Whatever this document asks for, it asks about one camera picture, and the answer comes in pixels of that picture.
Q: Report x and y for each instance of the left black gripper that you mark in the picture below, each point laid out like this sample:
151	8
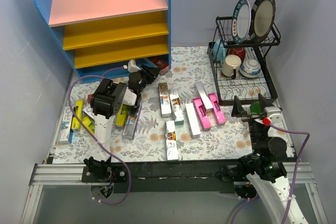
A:
144	74

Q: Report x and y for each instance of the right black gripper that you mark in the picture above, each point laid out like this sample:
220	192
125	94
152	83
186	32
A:
252	116

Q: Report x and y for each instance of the silver R.O toothpaste box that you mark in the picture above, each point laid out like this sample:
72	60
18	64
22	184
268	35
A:
164	100

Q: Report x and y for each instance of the silver purple toothpaste box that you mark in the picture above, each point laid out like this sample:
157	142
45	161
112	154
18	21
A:
131	123

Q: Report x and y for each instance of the yellow toothpaste box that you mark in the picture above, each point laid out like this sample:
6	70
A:
122	115
76	126
89	123

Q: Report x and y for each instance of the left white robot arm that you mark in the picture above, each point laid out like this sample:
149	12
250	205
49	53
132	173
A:
106	103

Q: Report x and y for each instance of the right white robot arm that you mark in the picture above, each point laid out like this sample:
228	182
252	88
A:
264	167

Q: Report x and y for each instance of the blue shelf with coloured boards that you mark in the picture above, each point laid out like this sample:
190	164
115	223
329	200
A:
100	37

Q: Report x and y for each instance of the green mug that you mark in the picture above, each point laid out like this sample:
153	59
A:
255	108

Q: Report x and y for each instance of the pink toothpaste box right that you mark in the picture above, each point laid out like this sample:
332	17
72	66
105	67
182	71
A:
218	114

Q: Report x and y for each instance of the pink toothpaste box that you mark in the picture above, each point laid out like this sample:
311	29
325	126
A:
200	110
218	114

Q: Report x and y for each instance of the blue and white bowl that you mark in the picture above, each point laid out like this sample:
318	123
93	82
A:
250	68

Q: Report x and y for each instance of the pink toothpaste box left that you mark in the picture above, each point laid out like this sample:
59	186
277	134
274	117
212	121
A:
200	110

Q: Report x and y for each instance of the silver toothpaste box upper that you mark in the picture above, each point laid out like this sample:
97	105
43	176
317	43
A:
204	96

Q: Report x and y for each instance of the red ceramic bowl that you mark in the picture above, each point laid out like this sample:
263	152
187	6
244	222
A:
240	52

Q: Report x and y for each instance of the plain silver toothpaste box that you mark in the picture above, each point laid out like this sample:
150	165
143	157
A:
192	119

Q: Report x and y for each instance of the floral table mat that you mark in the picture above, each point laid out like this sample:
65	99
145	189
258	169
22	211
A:
189	65

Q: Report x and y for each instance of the light blue cup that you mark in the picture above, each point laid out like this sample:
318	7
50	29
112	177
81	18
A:
219	51

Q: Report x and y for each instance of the silver blue R.O box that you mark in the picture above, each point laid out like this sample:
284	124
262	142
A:
88	110

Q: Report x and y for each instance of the yellow toothpaste box front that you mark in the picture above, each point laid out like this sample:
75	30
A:
89	123

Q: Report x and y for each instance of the dark rimmed grey plate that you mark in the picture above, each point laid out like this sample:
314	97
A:
262	18

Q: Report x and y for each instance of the white plate with green rim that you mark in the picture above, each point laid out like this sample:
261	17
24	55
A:
241	19

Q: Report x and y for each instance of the silver blue box far left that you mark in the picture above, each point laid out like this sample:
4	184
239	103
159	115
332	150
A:
65	132

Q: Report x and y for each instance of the black wire dish rack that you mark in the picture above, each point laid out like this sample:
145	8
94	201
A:
246	89

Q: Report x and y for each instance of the cream mug with dark handle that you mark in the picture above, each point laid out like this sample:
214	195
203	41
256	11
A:
231	66

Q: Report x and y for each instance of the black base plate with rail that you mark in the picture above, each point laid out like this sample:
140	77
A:
220	175

